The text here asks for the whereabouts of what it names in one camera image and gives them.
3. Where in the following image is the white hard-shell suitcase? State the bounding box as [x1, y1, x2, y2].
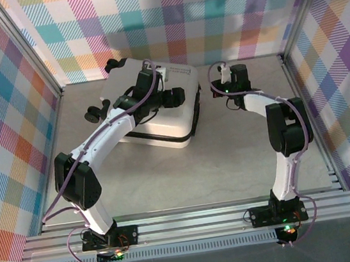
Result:
[77, 47, 209, 162]

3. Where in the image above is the aluminium side rail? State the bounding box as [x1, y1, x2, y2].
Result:
[21, 85, 84, 235]
[278, 48, 346, 198]

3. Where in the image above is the aluminium upright post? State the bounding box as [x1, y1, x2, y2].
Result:
[0, 0, 65, 106]
[273, 0, 344, 63]

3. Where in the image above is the aluminium cross rail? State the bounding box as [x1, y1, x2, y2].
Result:
[16, 184, 350, 262]

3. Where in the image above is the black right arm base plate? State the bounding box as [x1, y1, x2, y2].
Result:
[248, 199, 309, 227]

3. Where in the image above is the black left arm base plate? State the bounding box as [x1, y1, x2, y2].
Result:
[80, 223, 141, 252]

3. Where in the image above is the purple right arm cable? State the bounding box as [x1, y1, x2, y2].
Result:
[206, 52, 322, 256]

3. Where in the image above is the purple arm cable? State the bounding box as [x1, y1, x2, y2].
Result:
[206, 52, 322, 256]
[24, 58, 188, 262]

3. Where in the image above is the slotted grey cable duct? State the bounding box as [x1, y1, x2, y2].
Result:
[36, 229, 281, 262]

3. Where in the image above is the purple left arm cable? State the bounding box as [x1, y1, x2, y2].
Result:
[24, 58, 188, 262]

